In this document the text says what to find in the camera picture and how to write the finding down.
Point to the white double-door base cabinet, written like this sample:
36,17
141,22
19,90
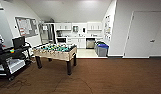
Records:
78,43

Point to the grey bin green lid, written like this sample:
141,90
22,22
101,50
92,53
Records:
97,44

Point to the black built-in microwave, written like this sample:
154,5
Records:
61,40

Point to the grey bin blue lid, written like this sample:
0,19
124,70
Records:
102,50

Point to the green foosball table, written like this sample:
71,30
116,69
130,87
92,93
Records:
56,51

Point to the stainless steel refrigerator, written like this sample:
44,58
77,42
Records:
47,33

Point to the white door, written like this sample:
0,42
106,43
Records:
144,33

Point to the large colourful wall poster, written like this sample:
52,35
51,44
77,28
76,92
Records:
107,25

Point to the framed wall picture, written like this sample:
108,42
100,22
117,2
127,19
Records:
26,26

